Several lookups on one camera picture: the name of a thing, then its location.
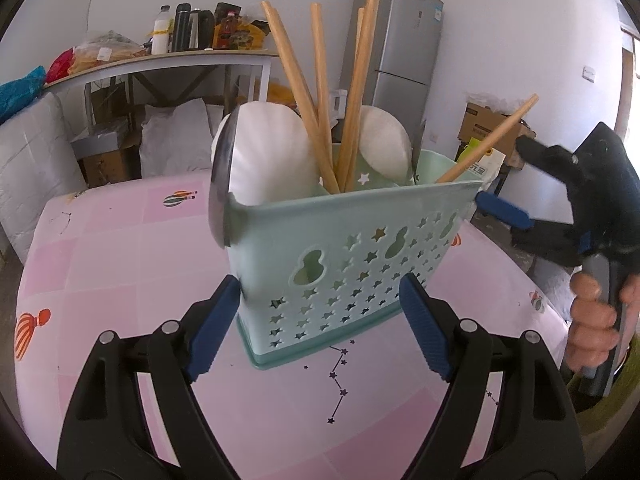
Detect wooden chopstick bottom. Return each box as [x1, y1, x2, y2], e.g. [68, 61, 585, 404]
[436, 93, 539, 184]

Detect wooden chopstick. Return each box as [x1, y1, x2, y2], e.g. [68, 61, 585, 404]
[336, 0, 380, 192]
[262, 0, 340, 194]
[310, 2, 333, 166]
[436, 93, 539, 184]
[354, 6, 364, 62]

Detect teal plastic utensil basket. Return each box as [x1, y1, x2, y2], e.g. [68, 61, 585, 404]
[228, 150, 482, 370]

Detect white plastic rice paddle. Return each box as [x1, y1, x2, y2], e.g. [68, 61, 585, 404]
[229, 101, 320, 206]

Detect right forearm green sleeve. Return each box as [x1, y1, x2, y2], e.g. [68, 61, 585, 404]
[577, 337, 639, 469]

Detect person's right hand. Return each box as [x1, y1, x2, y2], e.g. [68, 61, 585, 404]
[564, 272, 639, 373]

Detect green white rice bag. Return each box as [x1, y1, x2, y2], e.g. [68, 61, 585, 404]
[456, 138, 506, 191]

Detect cardboard box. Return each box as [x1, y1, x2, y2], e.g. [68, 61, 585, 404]
[458, 102, 536, 170]

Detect metal ladle in basket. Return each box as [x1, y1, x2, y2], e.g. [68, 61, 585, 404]
[208, 107, 241, 248]

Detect silver refrigerator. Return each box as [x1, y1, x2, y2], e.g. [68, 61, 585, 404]
[362, 0, 444, 142]

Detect white pillow sack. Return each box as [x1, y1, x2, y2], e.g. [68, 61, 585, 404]
[139, 99, 224, 179]

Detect white side table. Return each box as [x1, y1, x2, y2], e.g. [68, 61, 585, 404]
[42, 50, 278, 150]

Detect blue plastic bag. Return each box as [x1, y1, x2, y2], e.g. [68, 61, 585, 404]
[0, 66, 46, 124]

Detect red bag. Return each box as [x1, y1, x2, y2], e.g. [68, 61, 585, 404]
[46, 48, 75, 84]

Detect black thermos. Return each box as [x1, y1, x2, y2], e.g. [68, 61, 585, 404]
[171, 3, 192, 52]

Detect snack bags on table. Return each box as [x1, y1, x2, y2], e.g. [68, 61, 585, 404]
[213, 2, 270, 50]

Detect white plastic bottle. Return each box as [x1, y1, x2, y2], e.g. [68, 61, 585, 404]
[151, 4, 171, 55]

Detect black kettle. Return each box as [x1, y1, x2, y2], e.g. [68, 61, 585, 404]
[188, 9, 215, 50]

